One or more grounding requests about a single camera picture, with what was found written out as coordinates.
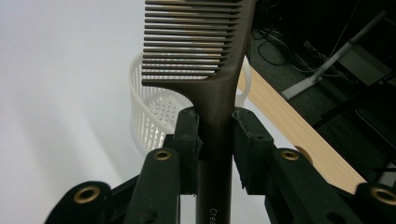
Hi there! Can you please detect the dark brown comb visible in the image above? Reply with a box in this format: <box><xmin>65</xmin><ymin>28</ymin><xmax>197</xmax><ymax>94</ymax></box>
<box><xmin>140</xmin><ymin>0</ymin><xmax>257</xmax><ymax>224</ymax></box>

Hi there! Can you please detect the white desk leg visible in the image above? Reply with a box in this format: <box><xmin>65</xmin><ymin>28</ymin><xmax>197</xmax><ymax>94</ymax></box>
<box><xmin>280</xmin><ymin>10</ymin><xmax>389</xmax><ymax>102</ymax></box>

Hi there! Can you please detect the bundle of floor cables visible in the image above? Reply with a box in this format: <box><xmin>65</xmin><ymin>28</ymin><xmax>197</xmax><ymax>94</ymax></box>
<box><xmin>248</xmin><ymin>18</ymin><xmax>325</xmax><ymax>78</ymax></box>

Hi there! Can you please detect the white plastic basket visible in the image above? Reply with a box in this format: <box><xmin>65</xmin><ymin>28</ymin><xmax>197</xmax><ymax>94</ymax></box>
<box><xmin>128</xmin><ymin>50</ymin><xmax>253</xmax><ymax>157</ymax></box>

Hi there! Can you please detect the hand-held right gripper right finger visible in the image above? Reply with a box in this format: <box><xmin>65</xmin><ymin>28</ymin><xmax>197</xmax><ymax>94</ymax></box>
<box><xmin>231</xmin><ymin>106</ymin><xmax>354</xmax><ymax>224</ymax></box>

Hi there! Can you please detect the wooden table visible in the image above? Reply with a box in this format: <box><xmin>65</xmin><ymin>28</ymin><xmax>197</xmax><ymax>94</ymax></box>
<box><xmin>236</xmin><ymin>65</ymin><xmax>368</xmax><ymax>195</ymax></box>

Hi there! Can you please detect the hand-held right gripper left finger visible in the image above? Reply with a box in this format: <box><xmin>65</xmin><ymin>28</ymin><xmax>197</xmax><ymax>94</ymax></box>
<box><xmin>123</xmin><ymin>105</ymin><xmax>204</xmax><ymax>224</ymax></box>

